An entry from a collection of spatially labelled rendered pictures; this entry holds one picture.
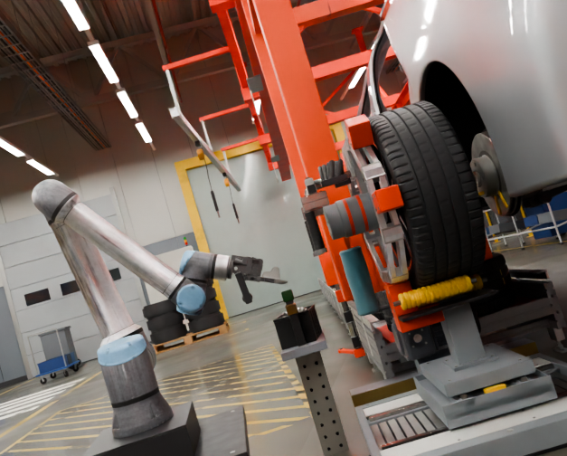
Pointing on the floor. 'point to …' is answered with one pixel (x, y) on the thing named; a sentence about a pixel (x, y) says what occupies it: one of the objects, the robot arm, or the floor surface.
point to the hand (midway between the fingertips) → (283, 283)
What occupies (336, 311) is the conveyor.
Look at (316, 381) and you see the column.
